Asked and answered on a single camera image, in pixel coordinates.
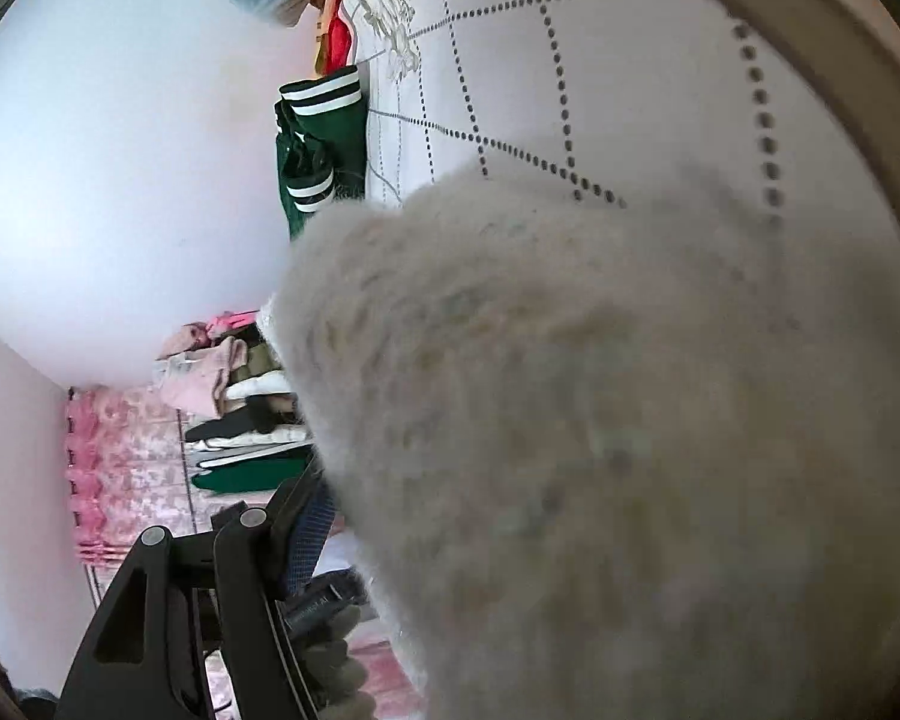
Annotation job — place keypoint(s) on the white diamond patterned cloth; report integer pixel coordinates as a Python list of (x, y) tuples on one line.
[(607, 90)]

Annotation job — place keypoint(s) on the clothes rack with clothes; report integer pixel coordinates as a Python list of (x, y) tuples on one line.
[(247, 420)]

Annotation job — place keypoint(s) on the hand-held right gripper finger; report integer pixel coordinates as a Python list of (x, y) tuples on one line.
[(232, 615)]

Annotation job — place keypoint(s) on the white fuzzy jacket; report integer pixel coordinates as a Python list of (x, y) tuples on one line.
[(607, 465)]

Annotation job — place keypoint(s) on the pink curtain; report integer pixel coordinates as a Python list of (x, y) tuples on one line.
[(127, 465)]

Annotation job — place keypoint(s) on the pink garment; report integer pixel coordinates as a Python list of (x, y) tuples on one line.
[(195, 375)]

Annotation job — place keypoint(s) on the red floral blanket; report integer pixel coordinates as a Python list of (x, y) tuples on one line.
[(341, 22)]

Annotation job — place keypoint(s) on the green garment with white stripes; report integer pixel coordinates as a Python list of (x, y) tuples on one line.
[(322, 157)]

